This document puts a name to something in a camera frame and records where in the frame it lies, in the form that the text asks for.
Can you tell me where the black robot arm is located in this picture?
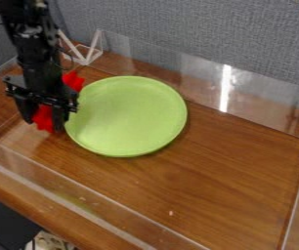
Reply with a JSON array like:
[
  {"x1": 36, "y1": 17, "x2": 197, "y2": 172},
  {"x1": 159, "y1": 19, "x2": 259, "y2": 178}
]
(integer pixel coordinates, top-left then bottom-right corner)
[{"x1": 0, "y1": 0, "x2": 79, "y2": 132}]

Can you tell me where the red plastic block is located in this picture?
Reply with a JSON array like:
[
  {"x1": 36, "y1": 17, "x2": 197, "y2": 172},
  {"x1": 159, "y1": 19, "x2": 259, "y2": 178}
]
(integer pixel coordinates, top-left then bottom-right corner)
[{"x1": 32, "y1": 70, "x2": 85, "y2": 133}]

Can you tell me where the green round plate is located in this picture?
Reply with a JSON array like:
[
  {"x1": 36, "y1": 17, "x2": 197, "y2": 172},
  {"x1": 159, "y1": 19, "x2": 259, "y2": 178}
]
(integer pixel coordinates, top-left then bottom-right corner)
[{"x1": 65, "y1": 76, "x2": 188, "y2": 157}]

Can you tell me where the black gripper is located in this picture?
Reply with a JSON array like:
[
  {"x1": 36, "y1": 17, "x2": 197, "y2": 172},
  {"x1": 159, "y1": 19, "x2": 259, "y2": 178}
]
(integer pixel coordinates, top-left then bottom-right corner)
[{"x1": 4, "y1": 75, "x2": 79, "y2": 132}]

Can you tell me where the clear acrylic corner bracket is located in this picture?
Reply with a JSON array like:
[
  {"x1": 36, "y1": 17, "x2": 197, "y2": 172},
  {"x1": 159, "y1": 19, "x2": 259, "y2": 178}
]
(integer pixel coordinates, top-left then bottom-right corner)
[{"x1": 59, "y1": 30, "x2": 103, "y2": 65}]

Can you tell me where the clear acrylic enclosure wall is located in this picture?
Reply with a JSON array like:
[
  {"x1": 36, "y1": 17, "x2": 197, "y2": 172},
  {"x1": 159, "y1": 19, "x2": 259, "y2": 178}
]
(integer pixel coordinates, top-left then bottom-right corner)
[{"x1": 0, "y1": 31, "x2": 299, "y2": 250}]

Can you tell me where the black cable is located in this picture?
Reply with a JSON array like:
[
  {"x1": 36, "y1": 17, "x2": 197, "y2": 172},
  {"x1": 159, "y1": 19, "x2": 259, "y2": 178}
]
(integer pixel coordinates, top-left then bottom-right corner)
[{"x1": 57, "y1": 45, "x2": 77, "y2": 73}]

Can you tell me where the black box under table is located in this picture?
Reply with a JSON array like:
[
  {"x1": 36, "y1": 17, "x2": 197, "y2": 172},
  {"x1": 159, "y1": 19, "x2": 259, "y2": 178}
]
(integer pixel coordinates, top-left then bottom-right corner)
[{"x1": 0, "y1": 202, "x2": 41, "y2": 250}]

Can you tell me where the white power strip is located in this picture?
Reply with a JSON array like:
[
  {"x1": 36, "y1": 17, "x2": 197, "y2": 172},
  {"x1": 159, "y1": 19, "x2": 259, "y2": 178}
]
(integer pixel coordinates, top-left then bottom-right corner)
[{"x1": 33, "y1": 230, "x2": 76, "y2": 250}]

